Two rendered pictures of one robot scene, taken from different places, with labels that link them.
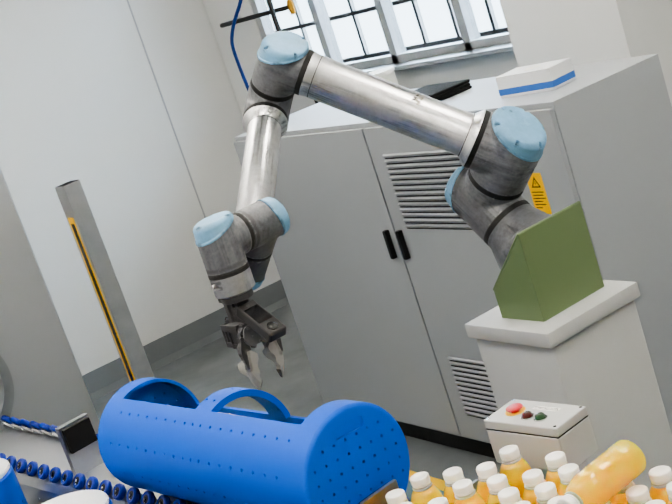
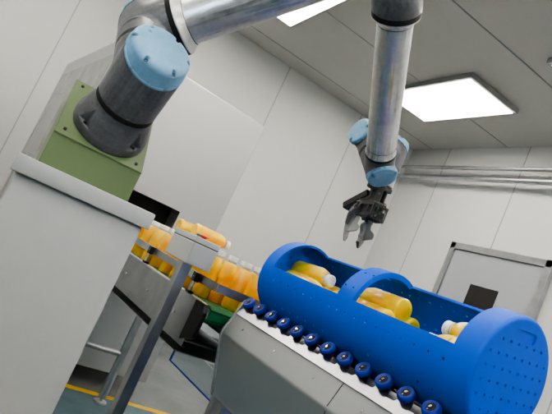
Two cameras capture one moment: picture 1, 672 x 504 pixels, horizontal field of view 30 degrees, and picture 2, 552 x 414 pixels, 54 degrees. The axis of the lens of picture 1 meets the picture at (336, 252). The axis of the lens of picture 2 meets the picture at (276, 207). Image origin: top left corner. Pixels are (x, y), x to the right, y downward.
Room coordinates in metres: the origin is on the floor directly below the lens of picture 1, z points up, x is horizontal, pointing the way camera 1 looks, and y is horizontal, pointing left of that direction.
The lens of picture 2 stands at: (4.35, 0.09, 1.08)
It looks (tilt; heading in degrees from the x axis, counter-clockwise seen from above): 7 degrees up; 185
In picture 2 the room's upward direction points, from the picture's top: 24 degrees clockwise
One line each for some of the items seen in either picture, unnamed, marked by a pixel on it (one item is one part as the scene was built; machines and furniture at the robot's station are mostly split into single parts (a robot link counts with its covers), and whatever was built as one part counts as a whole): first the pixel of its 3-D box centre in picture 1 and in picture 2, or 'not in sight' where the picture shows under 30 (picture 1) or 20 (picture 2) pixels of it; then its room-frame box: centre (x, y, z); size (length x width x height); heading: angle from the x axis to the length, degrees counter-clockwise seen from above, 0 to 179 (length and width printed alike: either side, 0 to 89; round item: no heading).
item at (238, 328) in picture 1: (243, 318); (373, 202); (2.61, 0.23, 1.43); 0.09 x 0.08 x 0.12; 36
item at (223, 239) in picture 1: (220, 245); (390, 155); (2.60, 0.23, 1.60); 0.10 x 0.09 x 0.12; 129
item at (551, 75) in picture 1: (535, 78); not in sight; (4.23, -0.83, 1.48); 0.24 x 0.12 x 0.08; 38
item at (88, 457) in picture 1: (81, 445); not in sight; (3.46, 0.87, 1.00); 0.10 x 0.04 x 0.15; 127
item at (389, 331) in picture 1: (461, 271); not in sight; (4.94, -0.46, 0.72); 2.15 x 0.54 x 1.45; 30
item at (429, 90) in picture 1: (430, 93); not in sight; (4.87, -0.54, 1.46); 0.32 x 0.23 x 0.04; 30
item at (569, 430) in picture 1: (539, 434); (192, 248); (2.40, -0.28, 1.05); 0.20 x 0.10 x 0.10; 37
